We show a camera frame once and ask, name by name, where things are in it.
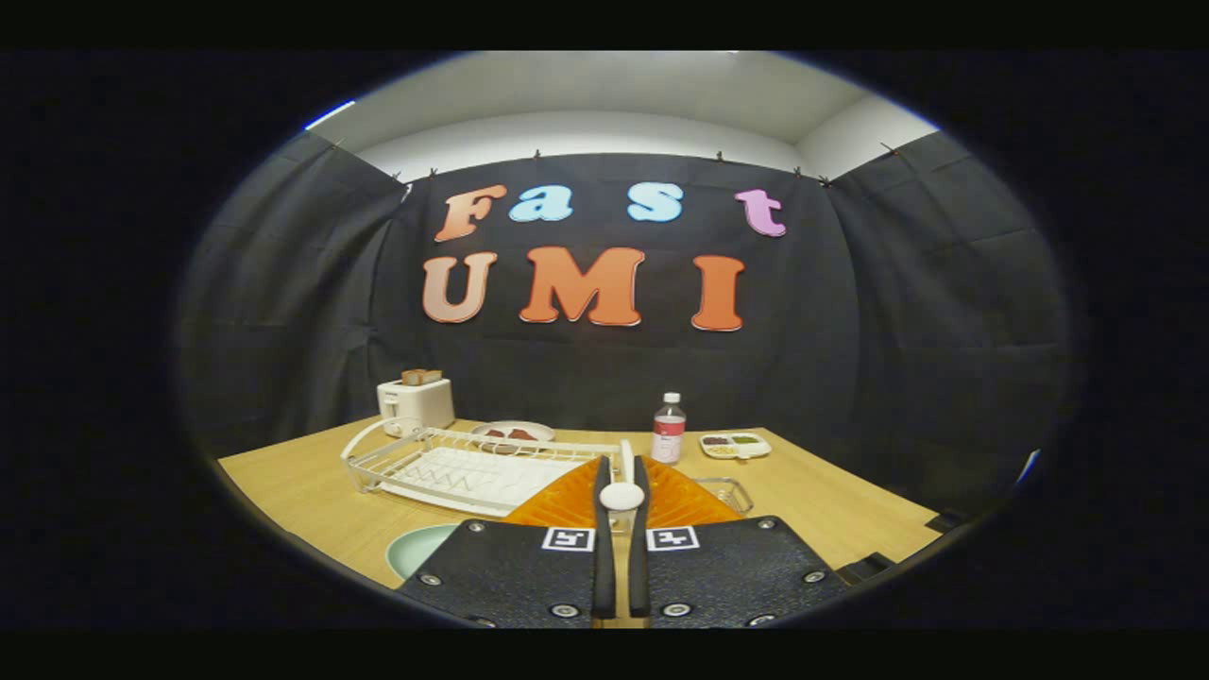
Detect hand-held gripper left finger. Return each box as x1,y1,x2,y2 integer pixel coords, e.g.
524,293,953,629
397,456,617,629

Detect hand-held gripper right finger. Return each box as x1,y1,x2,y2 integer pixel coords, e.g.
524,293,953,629
628,455,851,629

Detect metal wire basket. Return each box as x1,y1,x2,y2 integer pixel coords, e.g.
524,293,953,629
694,477,754,516

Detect mint green plate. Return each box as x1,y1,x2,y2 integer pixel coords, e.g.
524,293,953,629
385,523,464,582

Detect white wire dish rack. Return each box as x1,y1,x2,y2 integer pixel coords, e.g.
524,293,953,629
340,416,636,518

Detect pink striped handle spoon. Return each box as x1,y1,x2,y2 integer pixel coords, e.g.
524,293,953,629
599,481,647,539

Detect white divided snack dish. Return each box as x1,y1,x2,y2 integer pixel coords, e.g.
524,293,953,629
699,432,772,461

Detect small plate with red food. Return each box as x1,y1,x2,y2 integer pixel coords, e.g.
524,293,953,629
470,420,556,445

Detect clear plastic water bottle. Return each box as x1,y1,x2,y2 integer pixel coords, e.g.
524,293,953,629
651,392,688,466

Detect white toaster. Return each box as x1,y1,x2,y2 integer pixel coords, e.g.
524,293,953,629
377,378,456,437

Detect black backdrop cloth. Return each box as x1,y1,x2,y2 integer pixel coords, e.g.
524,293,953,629
179,130,1073,520

